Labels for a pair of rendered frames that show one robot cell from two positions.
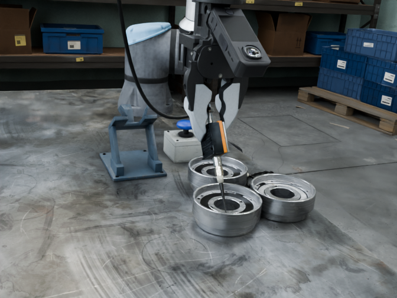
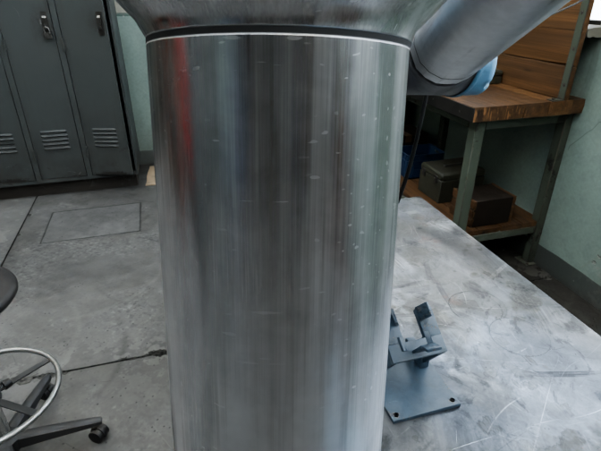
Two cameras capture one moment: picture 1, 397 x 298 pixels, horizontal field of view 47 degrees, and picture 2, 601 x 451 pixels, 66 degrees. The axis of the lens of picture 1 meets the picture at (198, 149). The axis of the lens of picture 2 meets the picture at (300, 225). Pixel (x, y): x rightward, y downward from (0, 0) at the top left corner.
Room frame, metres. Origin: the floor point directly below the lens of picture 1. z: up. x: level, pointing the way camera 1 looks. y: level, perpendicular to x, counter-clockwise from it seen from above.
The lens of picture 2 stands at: (1.31, 0.04, 1.30)
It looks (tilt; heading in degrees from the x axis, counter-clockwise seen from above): 28 degrees down; 187
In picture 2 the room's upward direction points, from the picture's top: straight up
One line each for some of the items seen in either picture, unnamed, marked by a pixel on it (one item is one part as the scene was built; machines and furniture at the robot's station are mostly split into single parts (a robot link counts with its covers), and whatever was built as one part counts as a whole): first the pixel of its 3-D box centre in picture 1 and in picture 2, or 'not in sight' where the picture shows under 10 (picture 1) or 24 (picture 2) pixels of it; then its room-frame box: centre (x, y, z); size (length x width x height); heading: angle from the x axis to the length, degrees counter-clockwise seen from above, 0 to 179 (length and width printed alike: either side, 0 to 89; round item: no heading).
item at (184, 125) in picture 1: (185, 132); not in sight; (0.89, 0.03, 0.85); 0.04 x 0.04 x 0.05
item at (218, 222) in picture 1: (226, 209); not in sight; (0.62, -0.05, 0.82); 0.10 x 0.10 x 0.04
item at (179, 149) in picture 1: (184, 143); not in sight; (0.89, 0.03, 0.82); 0.08 x 0.07 x 0.05; 24
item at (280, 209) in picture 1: (281, 197); not in sight; (0.68, -0.14, 0.82); 0.10 x 0.10 x 0.04
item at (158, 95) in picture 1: (146, 91); not in sight; (1.21, 0.15, 0.85); 0.15 x 0.15 x 0.10
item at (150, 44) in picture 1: (150, 48); not in sight; (1.21, 0.15, 0.97); 0.13 x 0.12 x 0.14; 93
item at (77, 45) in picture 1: (71, 38); not in sight; (4.16, 1.21, 0.56); 0.52 x 0.38 x 0.22; 111
